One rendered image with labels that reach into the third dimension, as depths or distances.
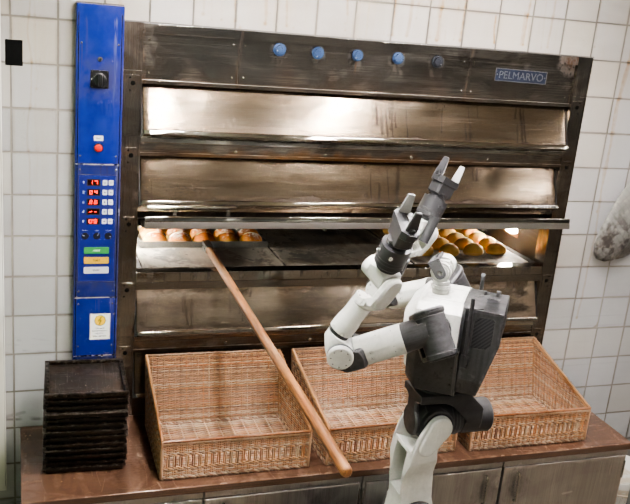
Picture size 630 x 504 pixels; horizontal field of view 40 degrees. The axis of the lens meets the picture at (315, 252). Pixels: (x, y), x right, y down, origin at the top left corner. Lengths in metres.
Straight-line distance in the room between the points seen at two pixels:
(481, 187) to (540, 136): 0.33
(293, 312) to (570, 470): 1.31
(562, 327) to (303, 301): 1.29
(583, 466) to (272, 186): 1.72
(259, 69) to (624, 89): 1.63
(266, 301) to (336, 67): 0.97
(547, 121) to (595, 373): 1.29
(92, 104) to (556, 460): 2.28
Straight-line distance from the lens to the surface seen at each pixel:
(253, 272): 3.41
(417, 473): 2.88
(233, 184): 3.29
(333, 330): 2.46
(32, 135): 3.16
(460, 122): 3.58
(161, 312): 3.39
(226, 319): 3.44
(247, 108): 3.25
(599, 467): 3.86
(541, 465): 3.68
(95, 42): 3.10
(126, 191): 3.22
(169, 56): 3.18
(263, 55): 3.25
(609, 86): 3.94
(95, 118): 3.13
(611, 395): 4.50
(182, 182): 3.25
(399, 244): 2.29
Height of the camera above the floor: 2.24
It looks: 17 degrees down
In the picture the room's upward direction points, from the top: 5 degrees clockwise
